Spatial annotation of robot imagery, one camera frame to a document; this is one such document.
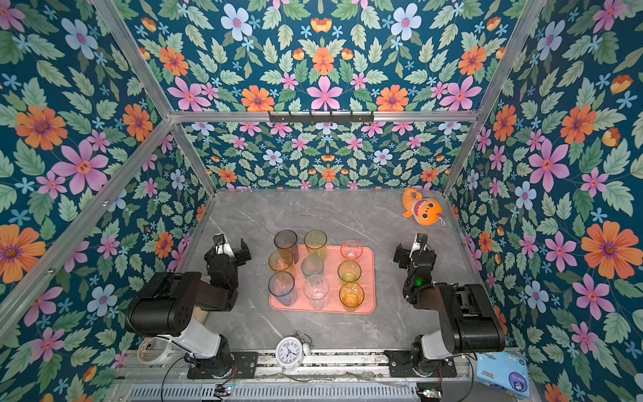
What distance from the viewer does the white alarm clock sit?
28.8 inches

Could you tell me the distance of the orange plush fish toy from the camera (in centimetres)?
103

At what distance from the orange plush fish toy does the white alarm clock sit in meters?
0.65

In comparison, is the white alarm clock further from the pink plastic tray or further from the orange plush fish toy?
the orange plush fish toy

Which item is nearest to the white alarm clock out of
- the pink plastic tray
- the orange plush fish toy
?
the pink plastic tray
